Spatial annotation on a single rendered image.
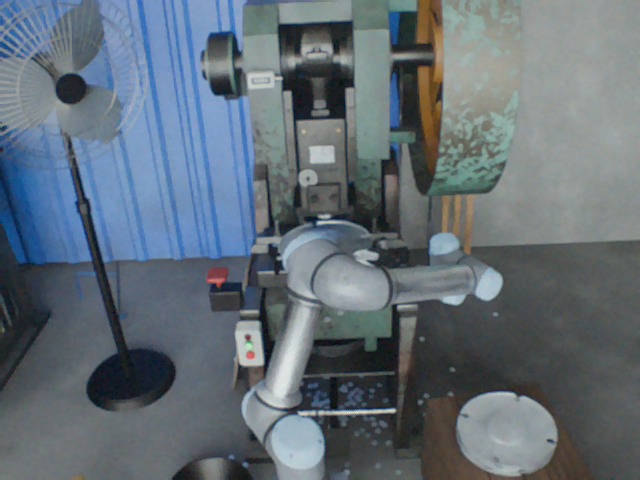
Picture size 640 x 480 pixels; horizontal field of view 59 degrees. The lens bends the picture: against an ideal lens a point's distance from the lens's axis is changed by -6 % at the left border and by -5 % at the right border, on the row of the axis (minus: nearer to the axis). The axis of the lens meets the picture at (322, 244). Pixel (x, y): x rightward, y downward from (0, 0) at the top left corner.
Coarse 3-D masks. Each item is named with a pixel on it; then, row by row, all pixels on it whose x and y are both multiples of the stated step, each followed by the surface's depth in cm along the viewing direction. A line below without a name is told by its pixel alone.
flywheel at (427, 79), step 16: (432, 0) 182; (416, 16) 195; (432, 16) 185; (416, 32) 197; (432, 32) 166; (416, 80) 203; (432, 80) 171; (416, 96) 205; (432, 96) 194; (432, 128) 193; (432, 144) 187; (432, 160) 179
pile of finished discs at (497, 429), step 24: (480, 408) 177; (504, 408) 176; (528, 408) 175; (456, 432) 172; (480, 432) 168; (504, 432) 167; (528, 432) 167; (552, 432) 166; (480, 456) 161; (504, 456) 160; (528, 456) 159
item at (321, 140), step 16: (304, 112) 179; (320, 112) 175; (336, 112) 177; (304, 128) 173; (320, 128) 173; (336, 128) 173; (304, 144) 175; (320, 144) 175; (336, 144) 175; (304, 160) 178; (320, 160) 178; (336, 160) 178; (304, 176) 179; (320, 176) 180; (336, 176) 180; (304, 192) 183; (320, 192) 180; (336, 192) 180; (320, 208) 182; (336, 208) 182
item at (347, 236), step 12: (300, 228) 197; (312, 228) 197; (324, 228) 196; (336, 228) 196; (348, 228) 195; (360, 228) 194; (288, 240) 191; (336, 240) 188; (348, 240) 188; (360, 240) 188; (372, 240) 186; (348, 252) 182
